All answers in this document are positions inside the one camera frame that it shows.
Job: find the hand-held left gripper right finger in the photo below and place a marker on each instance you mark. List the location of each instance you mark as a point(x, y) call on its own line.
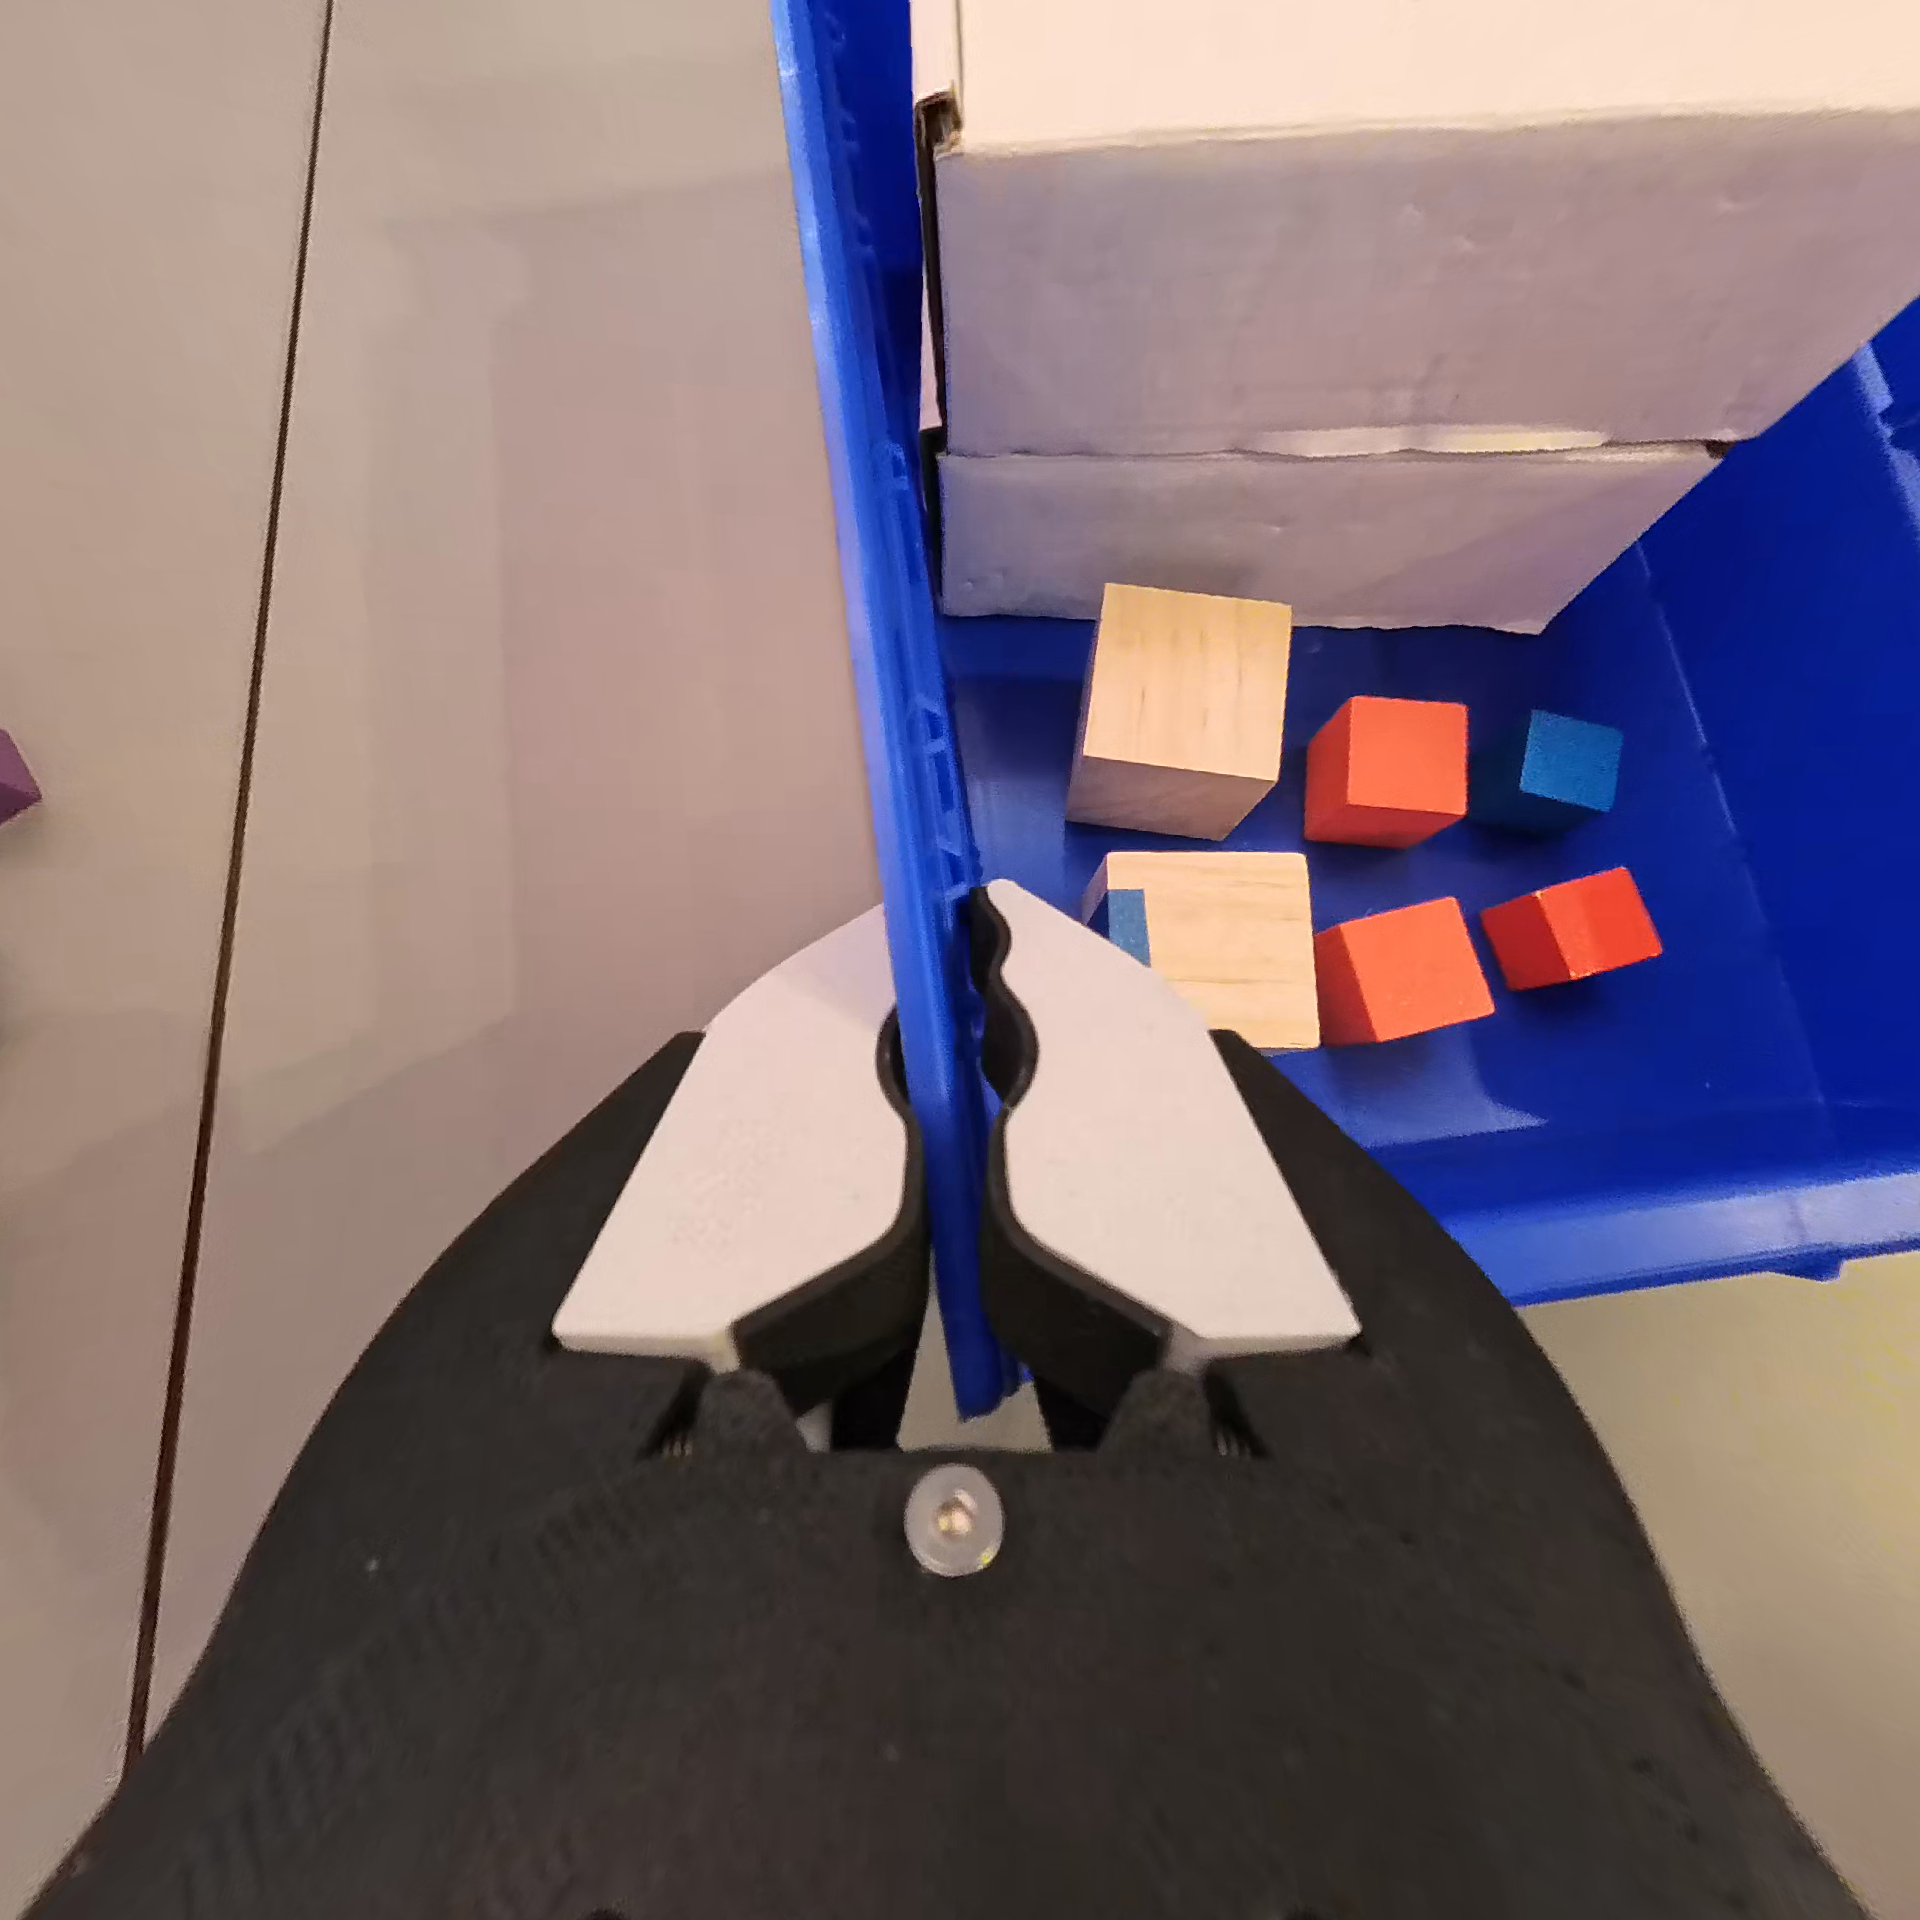
point(1154, 1185)

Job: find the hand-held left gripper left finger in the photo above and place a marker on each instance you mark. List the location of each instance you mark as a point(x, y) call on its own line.
point(735, 1185)

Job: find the large wooden cube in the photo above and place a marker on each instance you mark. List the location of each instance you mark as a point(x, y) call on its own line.
point(1184, 704)
point(1238, 945)

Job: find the blue wooden cube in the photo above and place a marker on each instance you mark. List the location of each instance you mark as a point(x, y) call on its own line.
point(1130, 927)
point(1560, 765)

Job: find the red wooden cube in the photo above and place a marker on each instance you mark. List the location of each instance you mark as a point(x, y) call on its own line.
point(1401, 974)
point(1387, 773)
point(1575, 932)

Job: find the blue plastic bin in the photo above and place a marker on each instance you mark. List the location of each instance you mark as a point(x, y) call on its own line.
point(1575, 1141)

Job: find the white cardboard box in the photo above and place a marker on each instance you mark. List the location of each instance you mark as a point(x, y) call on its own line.
point(1348, 301)

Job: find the purple block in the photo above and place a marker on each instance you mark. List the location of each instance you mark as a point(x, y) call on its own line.
point(14, 781)

